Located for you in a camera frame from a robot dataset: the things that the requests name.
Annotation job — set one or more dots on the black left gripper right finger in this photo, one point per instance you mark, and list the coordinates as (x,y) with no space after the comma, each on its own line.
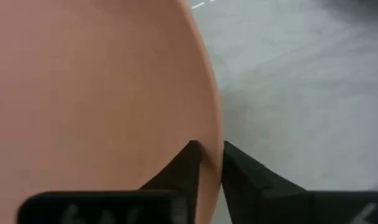
(248,186)

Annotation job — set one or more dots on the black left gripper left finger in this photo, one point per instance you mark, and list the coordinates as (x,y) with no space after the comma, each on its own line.
(176,183)

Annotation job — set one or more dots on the pink round plate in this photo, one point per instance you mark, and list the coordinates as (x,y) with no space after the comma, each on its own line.
(99,93)

